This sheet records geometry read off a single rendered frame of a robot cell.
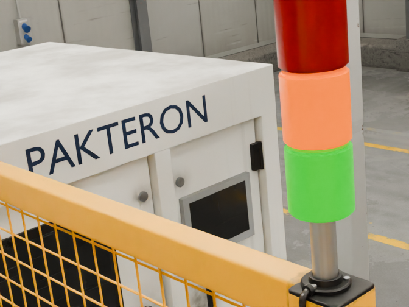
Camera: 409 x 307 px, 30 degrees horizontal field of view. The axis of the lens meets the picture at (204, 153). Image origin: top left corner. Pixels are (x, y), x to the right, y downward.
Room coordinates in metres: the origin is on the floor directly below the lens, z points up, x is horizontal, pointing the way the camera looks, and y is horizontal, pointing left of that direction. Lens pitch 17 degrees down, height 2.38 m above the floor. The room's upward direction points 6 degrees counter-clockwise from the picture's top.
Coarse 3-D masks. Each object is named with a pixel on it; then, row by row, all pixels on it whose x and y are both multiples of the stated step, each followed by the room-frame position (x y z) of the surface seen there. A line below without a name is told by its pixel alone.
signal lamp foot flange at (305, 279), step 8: (344, 272) 0.54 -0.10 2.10; (304, 280) 0.53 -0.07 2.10; (312, 280) 0.52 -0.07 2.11; (320, 280) 0.52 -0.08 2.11; (328, 280) 0.52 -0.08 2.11; (336, 280) 0.52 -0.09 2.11; (344, 280) 0.52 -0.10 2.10; (320, 288) 0.52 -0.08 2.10; (328, 288) 0.52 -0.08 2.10; (336, 288) 0.51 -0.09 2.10; (344, 288) 0.51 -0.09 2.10
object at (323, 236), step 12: (312, 228) 0.53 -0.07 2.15; (324, 228) 0.52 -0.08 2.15; (312, 240) 0.53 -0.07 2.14; (324, 240) 0.52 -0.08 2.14; (336, 240) 0.53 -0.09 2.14; (312, 252) 0.53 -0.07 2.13; (324, 252) 0.52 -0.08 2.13; (336, 252) 0.53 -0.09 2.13; (312, 264) 0.53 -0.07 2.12; (324, 264) 0.52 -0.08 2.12; (336, 264) 0.52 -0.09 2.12; (324, 276) 0.52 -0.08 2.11; (336, 276) 0.52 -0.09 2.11
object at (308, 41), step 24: (288, 0) 0.51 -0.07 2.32; (312, 0) 0.51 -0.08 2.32; (336, 0) 0.51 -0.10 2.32; (288, 24) 0.51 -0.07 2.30; (312, 24) 0.51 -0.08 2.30; (336, 24) 0.51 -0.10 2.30; (288, 48) 0.51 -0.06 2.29; (312, 48) 0.51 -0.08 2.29; (336, 48) 0.51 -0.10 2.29; (312, 72) 0.51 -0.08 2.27
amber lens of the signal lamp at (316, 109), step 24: (288, 72) 0.53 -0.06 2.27; (336, 72) 0.51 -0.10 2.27; (288, 96) 0.52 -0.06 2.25; (312, 96) 0.51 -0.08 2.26; (336, 96) 0.51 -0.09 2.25; (288, 120) 0.52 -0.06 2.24; (312, 120) 0.51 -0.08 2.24; (336, 120) 0.51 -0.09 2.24; (288, 144) 0.52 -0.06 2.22; (312, 144) 0.51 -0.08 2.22; (336, 144) 0.51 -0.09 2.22
